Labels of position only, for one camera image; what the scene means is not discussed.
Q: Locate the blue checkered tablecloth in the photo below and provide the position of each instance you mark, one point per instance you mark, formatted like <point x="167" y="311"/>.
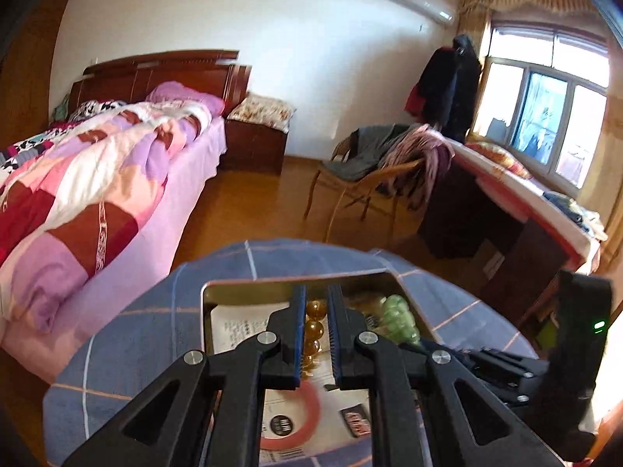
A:
<point x="141" y="331"/>

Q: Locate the wooden wardrobe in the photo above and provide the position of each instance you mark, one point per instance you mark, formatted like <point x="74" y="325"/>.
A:
<point x="29" y="73"/>

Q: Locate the floral cushion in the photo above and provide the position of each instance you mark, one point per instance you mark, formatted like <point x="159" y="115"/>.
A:
<point x="501" y="158"/>

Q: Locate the dark wooden nightstand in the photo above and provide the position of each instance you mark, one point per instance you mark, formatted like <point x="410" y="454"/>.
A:
<point x="253" y="148"/>

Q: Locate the dark wooden desk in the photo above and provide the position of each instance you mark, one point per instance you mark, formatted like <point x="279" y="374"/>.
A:
<point x="467" y="219"/>

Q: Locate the red white desk cloth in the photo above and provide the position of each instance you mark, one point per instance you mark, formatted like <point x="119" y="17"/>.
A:
<point x="530" y="199"/>

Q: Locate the grey clothing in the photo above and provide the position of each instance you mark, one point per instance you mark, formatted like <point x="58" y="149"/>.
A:
<point x="365" y="148"/>

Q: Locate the pink patchwork quilt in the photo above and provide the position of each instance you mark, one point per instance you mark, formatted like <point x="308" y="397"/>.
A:
<point x="97" y="165"/>

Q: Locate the pink striped clothing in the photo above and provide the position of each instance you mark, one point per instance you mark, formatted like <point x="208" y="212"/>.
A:
<point x="428" y="155"/>

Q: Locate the pink tin box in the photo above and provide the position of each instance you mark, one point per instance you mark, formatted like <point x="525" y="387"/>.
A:
<point x="214" y="311"/>

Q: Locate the window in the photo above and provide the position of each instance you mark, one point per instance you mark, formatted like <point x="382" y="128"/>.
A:
<point x="545" y="107"/>

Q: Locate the yellow curtain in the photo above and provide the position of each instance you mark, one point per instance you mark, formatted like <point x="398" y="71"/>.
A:
<point x="516" y="0"/>

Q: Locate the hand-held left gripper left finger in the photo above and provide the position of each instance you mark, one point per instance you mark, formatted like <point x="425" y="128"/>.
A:
<point x="301" y="331"/>

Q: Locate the wicker chair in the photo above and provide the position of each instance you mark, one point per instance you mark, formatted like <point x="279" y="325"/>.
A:
<point x="360" y="185"/>

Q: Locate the wooden bed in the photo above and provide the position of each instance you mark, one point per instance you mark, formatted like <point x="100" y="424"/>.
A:
<point x="185" y="189"/>

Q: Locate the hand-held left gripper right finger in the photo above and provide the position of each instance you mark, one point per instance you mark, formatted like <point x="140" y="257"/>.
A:
<point x="334" y="335"/>

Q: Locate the black white patterned blanket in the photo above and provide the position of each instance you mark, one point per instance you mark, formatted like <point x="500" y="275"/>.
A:
<point x="92" y="107"/>

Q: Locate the pink bangle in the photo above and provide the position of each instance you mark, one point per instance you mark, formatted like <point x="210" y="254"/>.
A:
<point x="311" y="413"/>

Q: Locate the white printed paper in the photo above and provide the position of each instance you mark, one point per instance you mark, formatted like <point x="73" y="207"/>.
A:
<point x="238" y="331"/>

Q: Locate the hanging dark coats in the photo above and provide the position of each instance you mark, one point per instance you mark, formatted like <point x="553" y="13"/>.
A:
<point x="455" y="87"/>

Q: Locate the folded clothes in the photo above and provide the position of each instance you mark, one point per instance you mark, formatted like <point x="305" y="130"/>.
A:
<point x="574" y="211"/>

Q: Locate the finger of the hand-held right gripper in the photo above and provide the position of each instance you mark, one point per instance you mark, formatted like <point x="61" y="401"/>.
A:
<point x="501" y="362"/>

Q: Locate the floral cloth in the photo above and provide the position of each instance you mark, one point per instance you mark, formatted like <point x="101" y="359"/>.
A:
<point x="263" y="109"/>

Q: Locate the pink pillow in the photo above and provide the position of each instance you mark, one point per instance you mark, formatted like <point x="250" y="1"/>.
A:
<point x="187" y="97"/>

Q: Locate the cardboard box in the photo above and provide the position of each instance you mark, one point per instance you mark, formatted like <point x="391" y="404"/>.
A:
<point x="486" y="265"/>

